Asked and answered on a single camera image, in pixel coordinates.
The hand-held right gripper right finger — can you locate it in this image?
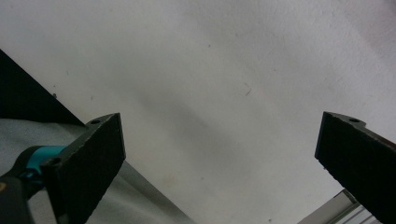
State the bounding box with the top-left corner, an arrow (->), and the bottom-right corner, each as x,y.
314,111 -> 396,224

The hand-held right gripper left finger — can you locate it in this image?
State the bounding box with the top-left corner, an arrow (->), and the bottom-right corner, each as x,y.
40,112 -> 127,224

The aluminium frame rail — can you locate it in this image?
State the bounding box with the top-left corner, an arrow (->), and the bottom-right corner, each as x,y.
297,188 -> 385,224

